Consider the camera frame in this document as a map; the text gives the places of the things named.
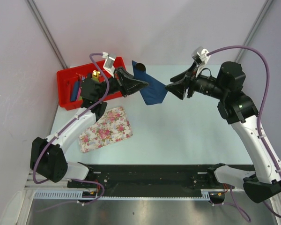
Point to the right aluminium corner post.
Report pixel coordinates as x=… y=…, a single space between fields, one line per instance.
x=265 y=9

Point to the aluminium corner post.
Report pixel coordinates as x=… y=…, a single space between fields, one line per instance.
x=265 y=9
x=46 y=32

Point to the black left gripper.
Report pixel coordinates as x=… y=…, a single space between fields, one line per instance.
x=131 y=85

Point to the red plastic bin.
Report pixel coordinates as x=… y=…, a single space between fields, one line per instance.
x=67 y=78

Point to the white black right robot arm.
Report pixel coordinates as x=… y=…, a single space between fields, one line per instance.
x=239 y=110

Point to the pink rolled napkin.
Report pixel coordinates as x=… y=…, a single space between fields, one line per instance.
x=79 y=93

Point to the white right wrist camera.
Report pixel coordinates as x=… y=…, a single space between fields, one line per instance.
x=200 y=57

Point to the dark blue paper napkin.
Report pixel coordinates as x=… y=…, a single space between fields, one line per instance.
x=153 y=94

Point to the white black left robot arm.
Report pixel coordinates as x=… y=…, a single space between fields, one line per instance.
x=48 y=154

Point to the olive green rolled napkin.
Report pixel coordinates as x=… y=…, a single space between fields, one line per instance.
x=96 y=75

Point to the blue rolled napkin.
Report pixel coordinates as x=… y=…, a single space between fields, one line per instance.
x=75 y=91

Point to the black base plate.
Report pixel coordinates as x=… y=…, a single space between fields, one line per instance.
x=147 y=175

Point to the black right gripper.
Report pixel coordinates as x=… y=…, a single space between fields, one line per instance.
x=179 y=89

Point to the floral cloth mat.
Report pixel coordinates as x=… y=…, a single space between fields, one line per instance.
x=112 y=127

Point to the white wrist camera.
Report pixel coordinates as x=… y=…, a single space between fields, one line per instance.
x=200 y=57
x=109 y=63

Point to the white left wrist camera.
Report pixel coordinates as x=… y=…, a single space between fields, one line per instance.
x=109 y=63

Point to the white slotted cable duct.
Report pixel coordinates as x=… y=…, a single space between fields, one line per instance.
x=86 y=195

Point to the left aluminium corner post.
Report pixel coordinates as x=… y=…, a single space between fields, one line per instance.
x=46 y=32

